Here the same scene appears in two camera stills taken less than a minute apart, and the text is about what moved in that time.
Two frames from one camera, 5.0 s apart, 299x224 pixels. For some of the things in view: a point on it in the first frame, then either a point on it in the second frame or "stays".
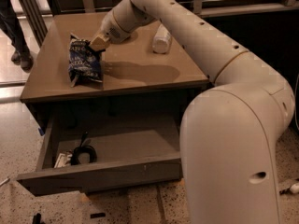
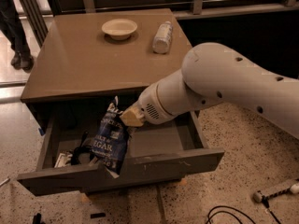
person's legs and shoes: [8, 21] stays
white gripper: [111, 29] to [149, 105]
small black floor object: [36, 219] stays
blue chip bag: [85, 63] to [110, 147]
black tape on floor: [97, 216] stays
